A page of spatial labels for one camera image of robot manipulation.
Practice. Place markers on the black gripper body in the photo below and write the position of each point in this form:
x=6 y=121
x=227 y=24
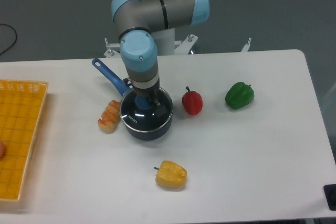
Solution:
x=143 y=86

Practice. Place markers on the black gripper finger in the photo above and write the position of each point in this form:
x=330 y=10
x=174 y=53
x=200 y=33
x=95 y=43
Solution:
x=158 y=107

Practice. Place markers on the glass lid blue knob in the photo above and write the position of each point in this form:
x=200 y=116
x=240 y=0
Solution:
x=138 y=114

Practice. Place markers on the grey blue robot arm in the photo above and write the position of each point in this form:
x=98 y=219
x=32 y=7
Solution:
x=135 y=21

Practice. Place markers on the dark blue saucepan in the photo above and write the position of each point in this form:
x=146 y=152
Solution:
x=122 y=89

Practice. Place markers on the red toy bell pepper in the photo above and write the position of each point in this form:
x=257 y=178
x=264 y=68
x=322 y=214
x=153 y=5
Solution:
x=192 y=102

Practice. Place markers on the orange toy shrimp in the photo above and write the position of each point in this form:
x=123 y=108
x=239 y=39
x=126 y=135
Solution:
x=110 y=117

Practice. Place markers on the yellow toy bell pepper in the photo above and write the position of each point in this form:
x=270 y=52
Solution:
x=171 y=175

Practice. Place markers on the green toy bell pepper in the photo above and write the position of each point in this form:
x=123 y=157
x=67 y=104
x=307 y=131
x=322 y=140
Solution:
x=239 y=95

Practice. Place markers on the yellow woven basket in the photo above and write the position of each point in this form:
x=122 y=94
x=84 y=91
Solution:
x=22 y=103

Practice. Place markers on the black device table edge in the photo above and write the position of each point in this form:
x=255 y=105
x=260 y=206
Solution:
x=330 y=194

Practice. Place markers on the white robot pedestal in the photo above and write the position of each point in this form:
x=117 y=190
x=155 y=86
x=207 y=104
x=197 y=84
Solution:
x=166 y=44

